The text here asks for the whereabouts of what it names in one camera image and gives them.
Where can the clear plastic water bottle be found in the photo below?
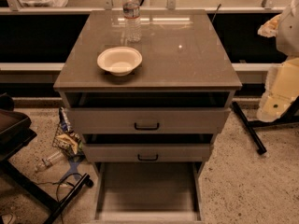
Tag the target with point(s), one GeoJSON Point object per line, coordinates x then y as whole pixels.
{"type": "Point", "coordinates": [131, 14]}

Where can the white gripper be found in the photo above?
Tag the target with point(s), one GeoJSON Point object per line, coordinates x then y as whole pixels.
{"type": "Point", "coordinates": [290, 34]}

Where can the empty bottle on floor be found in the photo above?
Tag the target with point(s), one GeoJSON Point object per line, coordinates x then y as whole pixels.
{"type": "Point", "coordinates": [49, 161]}

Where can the grey drawer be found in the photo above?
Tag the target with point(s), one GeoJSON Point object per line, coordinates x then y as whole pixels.
{"type": "Point", "coordinates": [146, 152]}
{"type": "Point", "coordinates": [148, 193]}
{"type": "Point", "coordinates": [147, 120]}

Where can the white paper bowl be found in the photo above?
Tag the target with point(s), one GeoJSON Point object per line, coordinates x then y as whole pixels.
{"type": "Point", "coordinates": [119, 61]}

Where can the black stand base right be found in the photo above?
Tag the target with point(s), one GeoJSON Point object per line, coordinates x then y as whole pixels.
{"type": "Point", "coordinates": [290, 117]}

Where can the wire basket with snacks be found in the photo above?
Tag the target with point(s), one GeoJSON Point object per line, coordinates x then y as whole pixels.
{"type": "Point", "coordinates": [69, 142]}

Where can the grey drawer cabinet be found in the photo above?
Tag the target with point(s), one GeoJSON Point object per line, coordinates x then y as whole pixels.
{"type": "Point", "coordinates": [184, 65]}

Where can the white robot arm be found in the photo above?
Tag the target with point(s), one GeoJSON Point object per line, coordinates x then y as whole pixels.
{"type": "Point", "coordinates": [284, 27]}

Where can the blue floor tape mark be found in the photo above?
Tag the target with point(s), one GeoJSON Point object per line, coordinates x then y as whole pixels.
{"type": "Point", "coordinates": [73, 162]}

